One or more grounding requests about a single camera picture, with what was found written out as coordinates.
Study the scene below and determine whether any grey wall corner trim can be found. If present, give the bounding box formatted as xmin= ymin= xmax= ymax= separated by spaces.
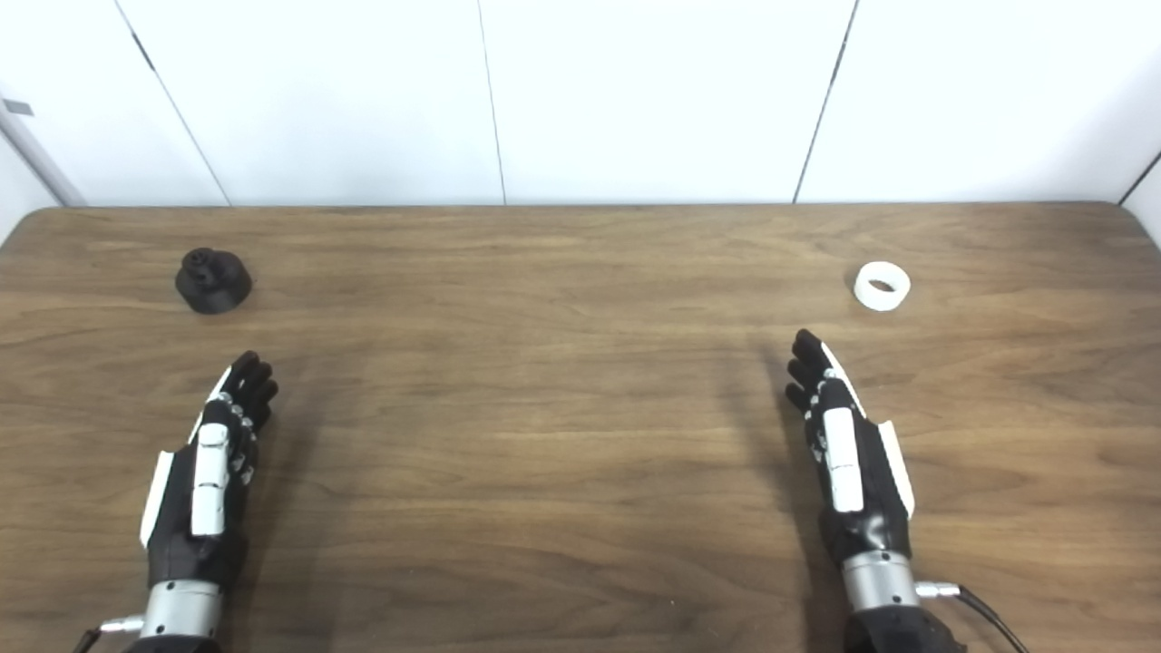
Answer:
xmin=0 ymin=89 xmax=88 ymax=208

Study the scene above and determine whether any white plastic ring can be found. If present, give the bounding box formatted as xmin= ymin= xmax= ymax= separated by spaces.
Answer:
xmin=854 ymin=261 xmax=912 ymax=312

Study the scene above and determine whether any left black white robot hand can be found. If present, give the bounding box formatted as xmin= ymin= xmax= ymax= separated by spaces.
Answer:
xmin=139 ymin=350 xmax=280 ymax=590

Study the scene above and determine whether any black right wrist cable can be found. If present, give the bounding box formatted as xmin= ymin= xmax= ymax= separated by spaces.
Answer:
xmin=914 ymin=580 xmax=1031 ymax=653

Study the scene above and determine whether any round black plastic part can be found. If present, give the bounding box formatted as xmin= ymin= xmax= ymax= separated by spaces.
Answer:
xmin=175 ymin=247 xmax=254 ymax=316

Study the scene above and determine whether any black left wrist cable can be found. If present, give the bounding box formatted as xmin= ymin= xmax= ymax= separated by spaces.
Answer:
xmin=73 ymin=615 xmax=146 ymax=653

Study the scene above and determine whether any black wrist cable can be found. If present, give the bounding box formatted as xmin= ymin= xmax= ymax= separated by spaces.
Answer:
xmin=73 ymin=615 xmax=146 ymax=653
xmin=914 ymin=580 xmax=1031 ymax=653

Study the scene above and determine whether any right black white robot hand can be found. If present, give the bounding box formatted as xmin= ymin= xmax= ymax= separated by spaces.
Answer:
xmin=785 ymin=328 xmax=917 ymax=568

